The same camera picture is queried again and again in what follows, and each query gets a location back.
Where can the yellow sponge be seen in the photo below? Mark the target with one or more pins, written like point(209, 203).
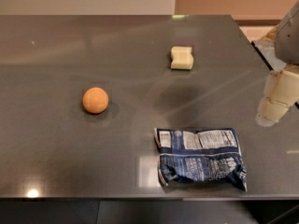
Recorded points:
point(182, 58)

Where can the blue chip bag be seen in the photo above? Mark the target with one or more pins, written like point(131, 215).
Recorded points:
point(199, 157)

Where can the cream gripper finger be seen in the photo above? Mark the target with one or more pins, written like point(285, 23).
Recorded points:
point(281, 92)

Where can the orange ball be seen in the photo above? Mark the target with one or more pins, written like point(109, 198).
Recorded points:
point(95, 100)

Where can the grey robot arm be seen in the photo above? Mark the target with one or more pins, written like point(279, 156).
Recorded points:
point(286, 37)

